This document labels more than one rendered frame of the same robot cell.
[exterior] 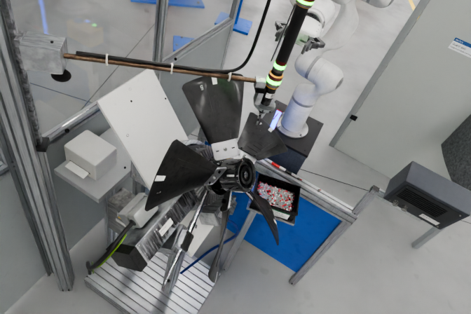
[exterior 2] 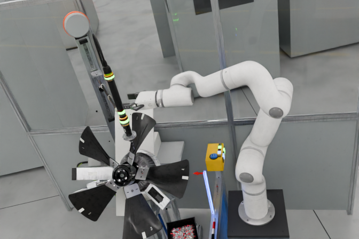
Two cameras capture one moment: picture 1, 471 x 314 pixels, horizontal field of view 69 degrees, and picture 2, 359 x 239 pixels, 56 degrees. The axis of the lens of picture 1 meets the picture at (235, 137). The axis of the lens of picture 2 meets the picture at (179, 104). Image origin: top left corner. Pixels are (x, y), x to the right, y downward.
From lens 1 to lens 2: 1.92 m
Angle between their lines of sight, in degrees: 70
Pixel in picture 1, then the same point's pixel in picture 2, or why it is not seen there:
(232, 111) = (139, 137)
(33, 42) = (93, 73)
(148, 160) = (122, 146)
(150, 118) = not seen: hidden behind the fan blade
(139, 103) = not seen: hidden behind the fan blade
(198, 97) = (134, 122)
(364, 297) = not seen: outside the picture
